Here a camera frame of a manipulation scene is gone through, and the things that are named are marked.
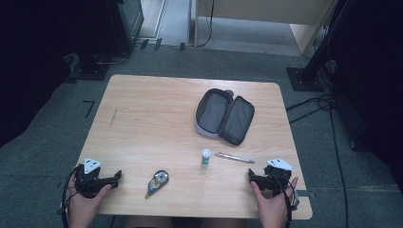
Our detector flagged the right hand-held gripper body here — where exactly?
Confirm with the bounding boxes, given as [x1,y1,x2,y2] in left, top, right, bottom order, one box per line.
[259,158,296,197]

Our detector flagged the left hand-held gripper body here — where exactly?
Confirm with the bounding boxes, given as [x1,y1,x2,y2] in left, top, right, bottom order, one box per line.
[74,157,112,200]

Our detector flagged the silver pen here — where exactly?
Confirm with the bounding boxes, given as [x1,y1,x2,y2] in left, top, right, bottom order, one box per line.
[214,151,256,164]

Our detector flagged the correction tape dispenser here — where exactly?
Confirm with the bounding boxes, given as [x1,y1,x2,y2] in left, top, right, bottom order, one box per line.
[144,169,170,200]

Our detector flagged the white green glue stick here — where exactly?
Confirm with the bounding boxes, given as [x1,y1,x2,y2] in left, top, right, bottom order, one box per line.
[201,148,212,168]

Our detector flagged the dark grey zip pencil case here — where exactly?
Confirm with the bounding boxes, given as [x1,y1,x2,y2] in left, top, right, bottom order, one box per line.
[195,87,256,147]

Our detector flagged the person's left hand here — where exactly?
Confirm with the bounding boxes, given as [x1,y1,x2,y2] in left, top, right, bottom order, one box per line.
[67,172,114,222]

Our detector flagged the person's right hand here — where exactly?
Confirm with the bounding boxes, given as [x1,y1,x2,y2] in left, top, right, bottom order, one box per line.
[249,176,299,224]

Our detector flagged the black stand with base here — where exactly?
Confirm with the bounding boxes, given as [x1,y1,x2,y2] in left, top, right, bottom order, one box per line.
[286,0,341,93]

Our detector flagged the dark curtain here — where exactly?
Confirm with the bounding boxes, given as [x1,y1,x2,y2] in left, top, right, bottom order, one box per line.
[0,0,80,149]
[329,0,403,194]

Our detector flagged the black cabinet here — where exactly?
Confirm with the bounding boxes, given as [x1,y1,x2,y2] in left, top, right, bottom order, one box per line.
[106,0,145,55]

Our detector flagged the light wooden desk panel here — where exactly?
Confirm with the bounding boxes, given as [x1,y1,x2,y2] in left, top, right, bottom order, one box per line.
[193,0,337,57]

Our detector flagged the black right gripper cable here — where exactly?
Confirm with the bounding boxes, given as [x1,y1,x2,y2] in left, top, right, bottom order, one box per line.
[271,172,300,228]

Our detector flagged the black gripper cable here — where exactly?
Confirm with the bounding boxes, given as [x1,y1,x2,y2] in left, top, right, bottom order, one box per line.
[56,165,80,228]
[271,172,300,228]

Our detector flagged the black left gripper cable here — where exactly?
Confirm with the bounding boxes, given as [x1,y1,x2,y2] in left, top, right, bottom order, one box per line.
[56,165,80,228]

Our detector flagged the black floor cables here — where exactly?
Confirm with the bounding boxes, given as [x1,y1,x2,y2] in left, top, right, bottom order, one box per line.
[284,93,351,228]

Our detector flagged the black stand base plate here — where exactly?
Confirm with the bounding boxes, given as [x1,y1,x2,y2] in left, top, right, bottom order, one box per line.
[67,51,110,82]

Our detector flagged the black hanging cable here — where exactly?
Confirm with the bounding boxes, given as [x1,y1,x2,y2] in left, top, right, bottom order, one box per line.
[197,0,216,48]

